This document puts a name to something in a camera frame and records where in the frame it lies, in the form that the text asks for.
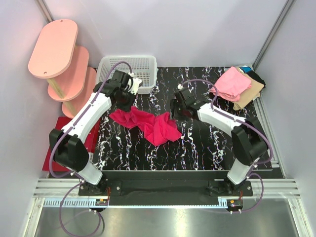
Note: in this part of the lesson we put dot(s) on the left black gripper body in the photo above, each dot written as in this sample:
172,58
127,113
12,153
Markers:
127,100

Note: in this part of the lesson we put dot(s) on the folded beige t shirt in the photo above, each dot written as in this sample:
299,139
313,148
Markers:
249,94

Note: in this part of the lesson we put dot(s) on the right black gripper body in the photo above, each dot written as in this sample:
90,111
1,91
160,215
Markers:
177,110

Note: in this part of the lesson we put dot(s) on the white plastic basket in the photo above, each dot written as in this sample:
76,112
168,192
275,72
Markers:
144,67

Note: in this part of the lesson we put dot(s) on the aluminium rail frame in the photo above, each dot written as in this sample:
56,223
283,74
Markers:
275,209

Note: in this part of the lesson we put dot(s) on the pink three-tier shelf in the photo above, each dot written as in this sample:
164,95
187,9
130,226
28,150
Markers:
57,59

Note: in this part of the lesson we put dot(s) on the magenta t shirt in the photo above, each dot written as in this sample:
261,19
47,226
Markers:
157,129

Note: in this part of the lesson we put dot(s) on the folded blue white garment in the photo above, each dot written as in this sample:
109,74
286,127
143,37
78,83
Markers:
244,69

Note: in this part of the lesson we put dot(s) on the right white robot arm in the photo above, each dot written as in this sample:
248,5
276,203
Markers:
248,139

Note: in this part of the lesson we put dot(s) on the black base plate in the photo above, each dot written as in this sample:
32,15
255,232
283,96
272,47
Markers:
214,183

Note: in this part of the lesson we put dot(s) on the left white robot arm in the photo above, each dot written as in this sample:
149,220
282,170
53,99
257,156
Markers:
67,144

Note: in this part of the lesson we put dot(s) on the black marble pattern mat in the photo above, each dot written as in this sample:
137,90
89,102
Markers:
200,147

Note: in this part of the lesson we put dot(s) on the folded black t shirt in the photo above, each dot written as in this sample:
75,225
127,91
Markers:
256,77

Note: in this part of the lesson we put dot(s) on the folded pink t shirt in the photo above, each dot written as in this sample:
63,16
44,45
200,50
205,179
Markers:
231,84

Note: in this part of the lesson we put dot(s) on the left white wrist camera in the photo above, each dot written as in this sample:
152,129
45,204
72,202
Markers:
134,84

